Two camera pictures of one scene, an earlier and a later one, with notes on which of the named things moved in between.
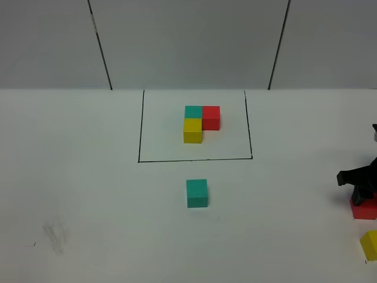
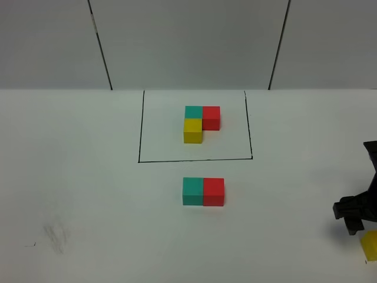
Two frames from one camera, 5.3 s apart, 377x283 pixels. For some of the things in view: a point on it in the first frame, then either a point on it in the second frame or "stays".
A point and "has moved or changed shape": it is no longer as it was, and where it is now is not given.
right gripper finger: [359, 193] → [353, 224]
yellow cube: [369, 244] stays
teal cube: [197, 193] has moved or changed shape
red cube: [367, 210] → [213, 191]
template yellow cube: [192, 130] stays
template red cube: [211, 118] stays
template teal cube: [193, 112] stays
